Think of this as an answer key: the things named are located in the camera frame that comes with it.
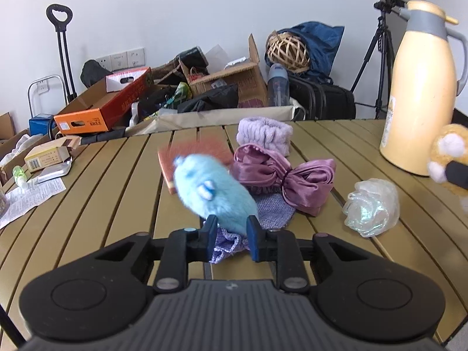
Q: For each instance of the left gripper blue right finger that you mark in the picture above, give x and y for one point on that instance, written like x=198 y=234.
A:
x=257 y=241

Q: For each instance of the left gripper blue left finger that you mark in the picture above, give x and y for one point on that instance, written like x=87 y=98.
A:
x=207 y=239

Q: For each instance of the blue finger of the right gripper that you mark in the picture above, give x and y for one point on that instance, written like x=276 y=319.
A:
x=457 y=174

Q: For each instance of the orange white hamster plush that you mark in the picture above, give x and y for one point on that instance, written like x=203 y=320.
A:
x=450 y=144

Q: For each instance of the light blue plush toy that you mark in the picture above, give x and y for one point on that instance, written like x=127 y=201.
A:
x=205 y=186

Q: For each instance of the purple satin bow bonnet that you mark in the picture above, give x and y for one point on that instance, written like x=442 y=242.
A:
x=305 y=187

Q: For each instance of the yellow thermos jug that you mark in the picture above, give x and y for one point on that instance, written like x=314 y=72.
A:
x=424 y=86

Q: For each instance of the lavender fluffy headband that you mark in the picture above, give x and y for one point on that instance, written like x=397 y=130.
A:
x=266 y=132

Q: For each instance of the tan folding table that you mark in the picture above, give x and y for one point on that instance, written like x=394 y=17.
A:
x=115 y=189

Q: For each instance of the blue water bottle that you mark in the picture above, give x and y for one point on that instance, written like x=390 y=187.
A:
x=278 y=87

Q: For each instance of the open cardboard box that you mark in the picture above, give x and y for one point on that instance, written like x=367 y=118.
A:
x=247 y=76

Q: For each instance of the orange shoe box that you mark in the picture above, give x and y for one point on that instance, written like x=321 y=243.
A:
x=95 y=110

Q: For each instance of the white red box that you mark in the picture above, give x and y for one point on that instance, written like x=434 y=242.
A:
x=120 y=80

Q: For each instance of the small tan product box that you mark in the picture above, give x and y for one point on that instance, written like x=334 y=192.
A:
x=51 y=153

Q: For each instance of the dark blue bag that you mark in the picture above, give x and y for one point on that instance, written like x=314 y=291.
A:
x=322 y=42

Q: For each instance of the woven rattan ball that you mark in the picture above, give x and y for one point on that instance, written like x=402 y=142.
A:
x=288 y=50

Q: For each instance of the small green white bottle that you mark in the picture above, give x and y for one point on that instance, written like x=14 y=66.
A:
x=20 y=177

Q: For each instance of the large cardboard boxes left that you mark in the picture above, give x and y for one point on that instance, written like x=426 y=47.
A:
x=14 y=150

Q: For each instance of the black camera tripod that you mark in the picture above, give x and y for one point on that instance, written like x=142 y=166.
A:
x=383 y=41

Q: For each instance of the white wall sockets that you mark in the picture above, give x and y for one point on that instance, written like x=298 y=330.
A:
x=123 y=60

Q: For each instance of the metal folding cart frame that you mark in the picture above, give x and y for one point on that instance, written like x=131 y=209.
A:
x=47 y=95

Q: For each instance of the black trolley handle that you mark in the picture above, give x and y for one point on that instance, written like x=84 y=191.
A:
x=60 y=16

